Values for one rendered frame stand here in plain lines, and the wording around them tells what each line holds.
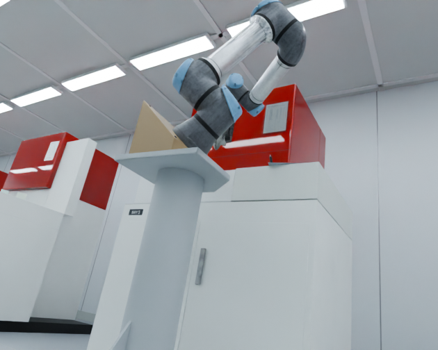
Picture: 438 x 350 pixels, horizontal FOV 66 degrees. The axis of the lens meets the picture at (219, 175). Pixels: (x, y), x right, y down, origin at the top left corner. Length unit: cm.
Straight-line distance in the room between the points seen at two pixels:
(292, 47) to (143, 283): 97
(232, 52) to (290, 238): 69
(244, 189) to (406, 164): 239
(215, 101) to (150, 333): 72
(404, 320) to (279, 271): 213
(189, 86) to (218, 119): 15
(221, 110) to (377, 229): 247
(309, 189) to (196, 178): 43
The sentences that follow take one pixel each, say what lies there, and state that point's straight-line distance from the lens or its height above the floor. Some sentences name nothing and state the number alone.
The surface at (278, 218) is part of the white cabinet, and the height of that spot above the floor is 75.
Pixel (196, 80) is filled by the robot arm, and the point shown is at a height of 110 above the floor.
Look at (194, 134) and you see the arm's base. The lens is 114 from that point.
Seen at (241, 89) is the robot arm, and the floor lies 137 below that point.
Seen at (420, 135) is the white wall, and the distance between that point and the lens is 370.
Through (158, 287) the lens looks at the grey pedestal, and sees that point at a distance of 101.
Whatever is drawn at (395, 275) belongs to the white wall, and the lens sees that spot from 329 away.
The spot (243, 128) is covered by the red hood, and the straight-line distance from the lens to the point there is 229.
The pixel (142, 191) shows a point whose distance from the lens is 172.
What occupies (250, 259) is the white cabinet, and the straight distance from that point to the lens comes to 128.
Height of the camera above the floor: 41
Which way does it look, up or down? 21 degrees up
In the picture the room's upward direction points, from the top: 9 degrees clockwise
